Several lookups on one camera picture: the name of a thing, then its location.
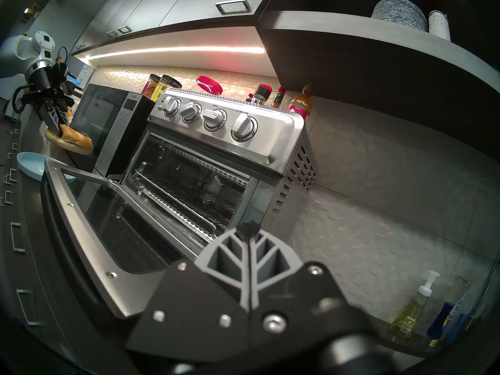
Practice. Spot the green neck hot sauce bottle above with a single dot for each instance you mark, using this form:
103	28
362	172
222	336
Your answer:
279	99

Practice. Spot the dark wall shelf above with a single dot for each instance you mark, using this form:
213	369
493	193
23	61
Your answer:
371	58

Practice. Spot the light blue plate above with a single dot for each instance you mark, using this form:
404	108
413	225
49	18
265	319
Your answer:
33	163

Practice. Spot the LED light strip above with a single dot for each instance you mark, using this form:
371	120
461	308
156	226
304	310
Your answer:
175	50

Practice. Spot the yellow hand soap dispenser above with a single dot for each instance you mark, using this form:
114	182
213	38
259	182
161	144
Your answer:
408	319

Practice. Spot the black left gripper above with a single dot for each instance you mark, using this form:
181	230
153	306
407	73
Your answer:
49	83

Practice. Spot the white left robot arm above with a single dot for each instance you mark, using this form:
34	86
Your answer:
39	42

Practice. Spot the oven function knob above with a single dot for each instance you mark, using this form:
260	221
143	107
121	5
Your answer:
215	119

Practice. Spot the large Tabasco sauce bottle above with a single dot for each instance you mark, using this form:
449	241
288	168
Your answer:
300	104

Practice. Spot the red label snack jar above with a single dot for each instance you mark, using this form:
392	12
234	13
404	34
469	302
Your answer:
148	85

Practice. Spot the white patterned canister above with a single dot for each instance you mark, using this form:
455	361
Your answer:
439	24

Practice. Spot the dark lower cabinet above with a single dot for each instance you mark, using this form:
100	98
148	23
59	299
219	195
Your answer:
27	268

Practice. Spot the black microwave oven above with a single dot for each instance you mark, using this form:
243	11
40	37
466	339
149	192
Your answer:
113	116

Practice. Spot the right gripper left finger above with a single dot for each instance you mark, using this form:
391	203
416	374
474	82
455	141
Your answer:
187	300

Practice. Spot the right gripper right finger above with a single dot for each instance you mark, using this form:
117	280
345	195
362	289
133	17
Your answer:
304	292

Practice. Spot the oven temperature knob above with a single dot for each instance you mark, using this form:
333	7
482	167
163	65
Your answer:
190	112

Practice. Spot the black cap salt shaker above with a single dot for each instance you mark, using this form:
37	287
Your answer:
262	93

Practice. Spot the stainless steel toaster oven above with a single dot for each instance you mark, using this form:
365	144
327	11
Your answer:
273	143

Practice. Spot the dark cabinet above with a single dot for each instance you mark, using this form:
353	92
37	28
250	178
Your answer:
27	268
156	7

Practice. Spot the golden bagel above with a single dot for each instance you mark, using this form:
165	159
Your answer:
76	141

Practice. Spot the red lid plastic snack jar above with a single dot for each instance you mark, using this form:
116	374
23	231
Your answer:
209	83

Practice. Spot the blue patterned plate stack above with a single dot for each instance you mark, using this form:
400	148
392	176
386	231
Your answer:
398	13

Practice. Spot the blue dish soap bottle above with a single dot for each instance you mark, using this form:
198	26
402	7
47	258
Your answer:
445	319

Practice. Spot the yellow label snack jar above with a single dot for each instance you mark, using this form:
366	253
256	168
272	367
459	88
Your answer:
166	87

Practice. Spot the dark upper cabinet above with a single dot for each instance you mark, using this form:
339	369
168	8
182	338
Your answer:
156	7

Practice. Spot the oven toast timer knob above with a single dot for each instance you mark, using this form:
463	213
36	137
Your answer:
243	127

